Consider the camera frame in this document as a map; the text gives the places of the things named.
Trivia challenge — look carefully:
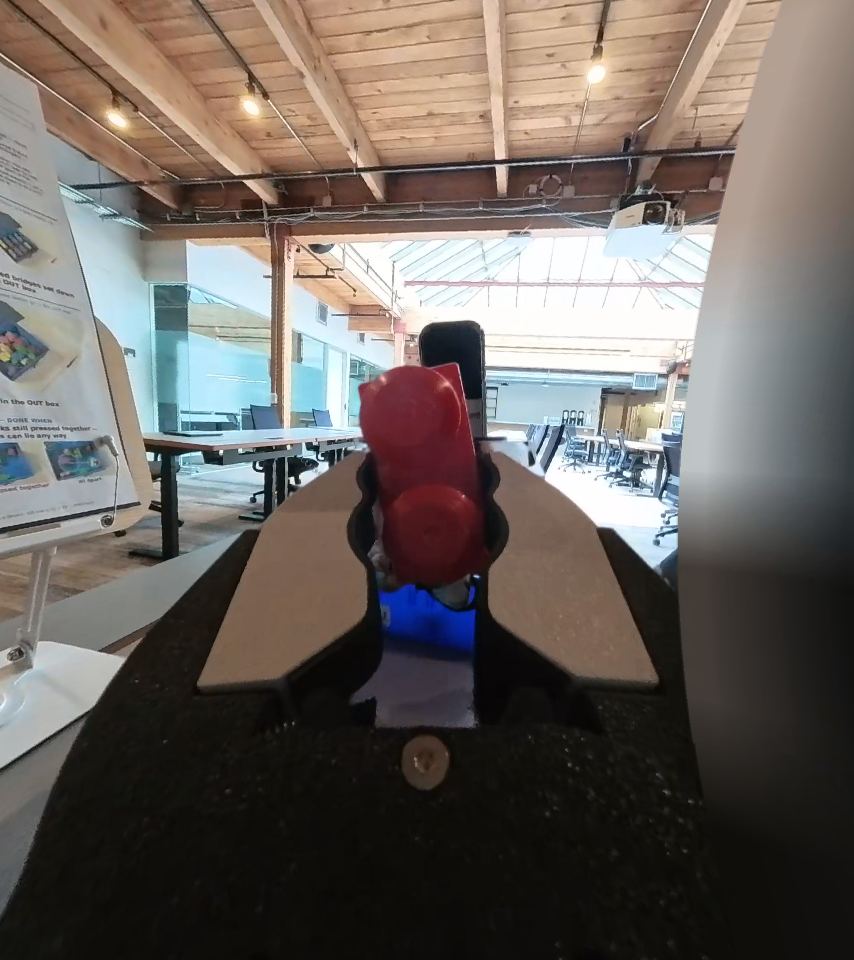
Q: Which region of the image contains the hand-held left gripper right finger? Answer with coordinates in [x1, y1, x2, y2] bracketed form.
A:
[475, 447, 660, 691]

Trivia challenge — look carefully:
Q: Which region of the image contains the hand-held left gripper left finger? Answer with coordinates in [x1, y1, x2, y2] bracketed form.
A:
[198, 450, 386, 691]

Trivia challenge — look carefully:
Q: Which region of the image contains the red two-stud mega block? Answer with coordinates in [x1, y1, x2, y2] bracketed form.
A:
[358, 363, 492, 591]

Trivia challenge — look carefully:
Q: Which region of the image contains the blue plastic storage bin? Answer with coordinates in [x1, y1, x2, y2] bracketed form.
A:
[378, 582, 479, 655]

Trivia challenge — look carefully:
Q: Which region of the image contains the black office chair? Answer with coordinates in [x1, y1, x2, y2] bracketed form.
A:
[246, 401, 323, 507]
[651, 434, 684, 547]

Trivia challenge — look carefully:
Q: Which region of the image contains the grey background table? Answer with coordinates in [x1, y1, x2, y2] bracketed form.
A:
[546, 419, 683, 498]

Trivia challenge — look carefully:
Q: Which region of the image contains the wooden background desk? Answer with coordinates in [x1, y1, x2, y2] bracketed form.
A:
[129, 425, 366, 565]

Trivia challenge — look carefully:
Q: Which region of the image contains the white ceiling projector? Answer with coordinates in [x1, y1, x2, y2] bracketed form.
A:
[603, 191, 687, 261]

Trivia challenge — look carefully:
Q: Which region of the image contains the printed instruction sheet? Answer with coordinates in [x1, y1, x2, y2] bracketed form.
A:
[0, 30, 144, 546]

